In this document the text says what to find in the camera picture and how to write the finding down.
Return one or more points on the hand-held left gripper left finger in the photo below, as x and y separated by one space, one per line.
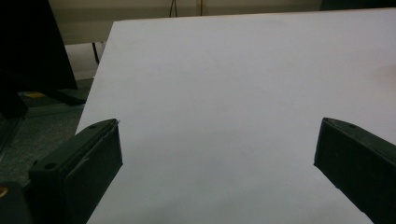
74 174

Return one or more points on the thin black stand legs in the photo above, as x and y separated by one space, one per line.
173 8

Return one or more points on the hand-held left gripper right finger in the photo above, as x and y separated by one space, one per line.
358 161

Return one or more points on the dark table leg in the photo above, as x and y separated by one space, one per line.
95 53

